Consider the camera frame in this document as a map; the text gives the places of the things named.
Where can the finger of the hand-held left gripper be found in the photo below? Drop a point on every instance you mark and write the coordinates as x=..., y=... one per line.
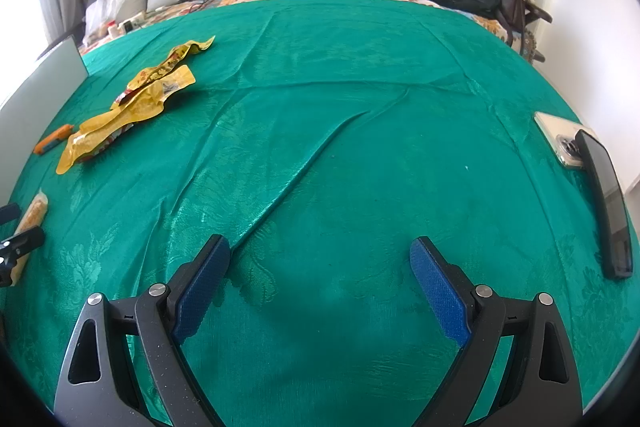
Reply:
x=7, y=213
x=25, y=242

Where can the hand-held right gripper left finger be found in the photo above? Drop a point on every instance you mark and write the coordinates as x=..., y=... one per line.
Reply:
x=200, y=292

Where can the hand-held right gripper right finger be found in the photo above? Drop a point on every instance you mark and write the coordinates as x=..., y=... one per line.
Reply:
x=440, y=292

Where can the long beige snack packet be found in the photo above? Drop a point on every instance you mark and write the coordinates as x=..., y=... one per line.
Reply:
x=32, y=217

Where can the yellow red-print snack packet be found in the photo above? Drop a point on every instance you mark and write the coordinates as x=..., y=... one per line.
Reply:
x=175, y=57

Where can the orange pen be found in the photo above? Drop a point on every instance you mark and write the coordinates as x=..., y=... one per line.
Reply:
x=52, y=140

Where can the white board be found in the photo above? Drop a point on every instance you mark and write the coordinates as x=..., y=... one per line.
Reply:
x=40, y=102

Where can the green blanket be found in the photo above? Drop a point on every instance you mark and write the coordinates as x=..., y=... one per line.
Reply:
x=375, y=157

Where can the black phone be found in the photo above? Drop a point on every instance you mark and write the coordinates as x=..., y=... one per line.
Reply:
x=607, y=212

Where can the white phone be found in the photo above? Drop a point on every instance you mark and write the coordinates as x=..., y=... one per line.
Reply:
x=560, y=132

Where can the small white bottle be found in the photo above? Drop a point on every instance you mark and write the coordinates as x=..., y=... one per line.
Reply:
x=113, y=30

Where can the white plastic bag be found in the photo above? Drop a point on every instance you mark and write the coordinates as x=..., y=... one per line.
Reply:
x=100, y=14

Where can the white remote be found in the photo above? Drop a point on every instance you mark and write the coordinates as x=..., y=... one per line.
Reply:
x=134, y=25

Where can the dark chair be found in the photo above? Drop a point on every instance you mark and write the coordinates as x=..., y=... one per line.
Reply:
x=535, y=19

